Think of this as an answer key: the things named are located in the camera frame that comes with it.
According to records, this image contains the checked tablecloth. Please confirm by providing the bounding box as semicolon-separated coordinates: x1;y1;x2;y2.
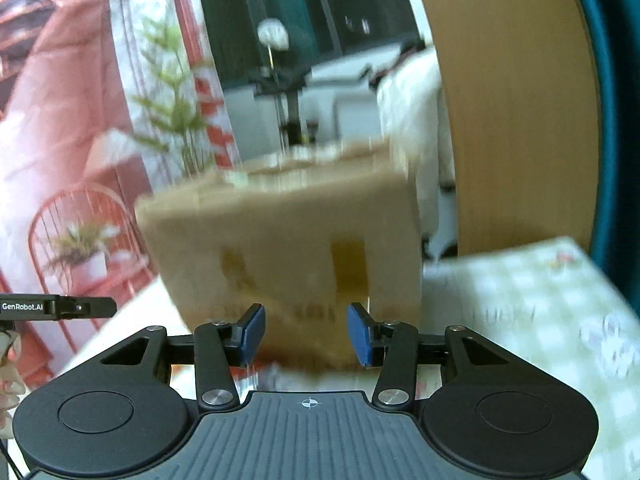
40;235;640;480

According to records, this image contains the red and white printed backdrop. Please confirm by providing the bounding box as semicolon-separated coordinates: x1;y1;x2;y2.
0;0;242;392

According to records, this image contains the black cable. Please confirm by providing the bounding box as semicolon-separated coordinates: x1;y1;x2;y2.
0;437;27;480

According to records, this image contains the brown cardboard box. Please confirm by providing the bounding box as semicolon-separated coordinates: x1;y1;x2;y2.
134;139;425;377

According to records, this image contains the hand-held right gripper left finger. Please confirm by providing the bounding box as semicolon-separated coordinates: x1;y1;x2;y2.
98;303;267;409

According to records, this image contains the teal curtain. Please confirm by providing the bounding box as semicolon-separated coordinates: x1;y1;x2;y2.
564;0;640;303

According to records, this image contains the stand with white ball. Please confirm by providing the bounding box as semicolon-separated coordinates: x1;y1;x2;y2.
251;17;322;150

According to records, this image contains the person's left hand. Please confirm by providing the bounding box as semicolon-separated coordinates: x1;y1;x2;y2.
0;329;26;432

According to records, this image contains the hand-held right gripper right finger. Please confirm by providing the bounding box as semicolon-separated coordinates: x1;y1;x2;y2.
347;302;521;409

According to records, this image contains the green artificial plant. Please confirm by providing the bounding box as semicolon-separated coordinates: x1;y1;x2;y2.
129;14;213;177

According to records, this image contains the wooden board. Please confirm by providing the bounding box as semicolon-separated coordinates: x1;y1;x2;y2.
406;0;602;257

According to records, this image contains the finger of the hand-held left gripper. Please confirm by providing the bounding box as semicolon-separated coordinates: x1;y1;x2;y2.
59;296;118;319

